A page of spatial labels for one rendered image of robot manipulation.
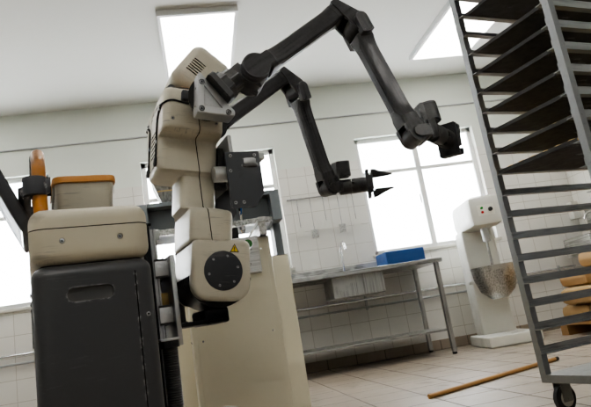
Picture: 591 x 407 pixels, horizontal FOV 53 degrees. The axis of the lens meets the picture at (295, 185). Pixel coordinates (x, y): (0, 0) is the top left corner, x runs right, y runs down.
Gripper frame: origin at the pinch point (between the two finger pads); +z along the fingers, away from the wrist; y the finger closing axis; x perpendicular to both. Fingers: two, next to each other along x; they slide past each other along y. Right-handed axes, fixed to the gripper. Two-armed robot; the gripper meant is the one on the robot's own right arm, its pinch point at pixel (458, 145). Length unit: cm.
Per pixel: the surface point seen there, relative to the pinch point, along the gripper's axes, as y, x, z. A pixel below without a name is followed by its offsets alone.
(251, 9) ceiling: -207, -206, 160
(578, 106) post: -15, 29, 44
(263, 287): 33, -85, 0
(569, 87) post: -23, 28, 44
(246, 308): 40, -89, -5
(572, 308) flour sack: 54, -70, 410
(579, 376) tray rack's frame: 77, 6, 63
